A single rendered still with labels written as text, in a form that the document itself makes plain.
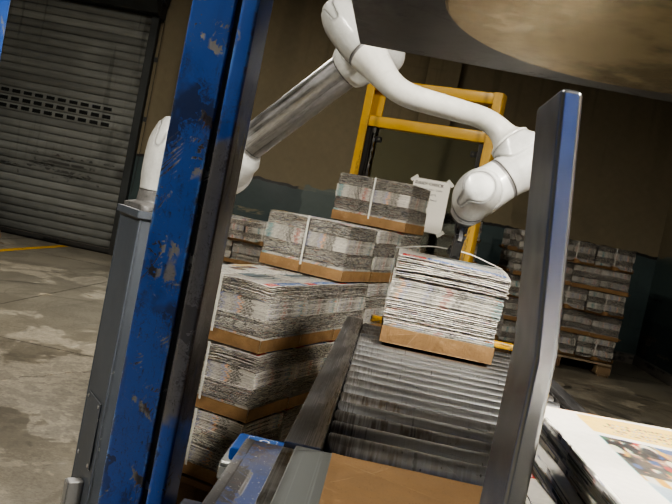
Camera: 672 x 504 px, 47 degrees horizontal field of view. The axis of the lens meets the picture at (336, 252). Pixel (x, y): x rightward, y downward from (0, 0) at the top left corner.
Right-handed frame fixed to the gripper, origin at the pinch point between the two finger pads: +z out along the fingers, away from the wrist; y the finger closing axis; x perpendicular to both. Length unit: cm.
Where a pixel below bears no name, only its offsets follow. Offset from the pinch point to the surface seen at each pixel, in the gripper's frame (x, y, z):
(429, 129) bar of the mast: -10, -95, 179
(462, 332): 5.2, 29.5, -13.3
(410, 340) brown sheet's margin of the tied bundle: -7.0, 34.2, -12.6
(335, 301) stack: -33, 16, 88
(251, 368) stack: -52, 49, 43
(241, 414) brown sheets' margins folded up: -52, 64, 47
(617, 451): -10, 53, -186
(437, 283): -3.5, 19.4, -17.2
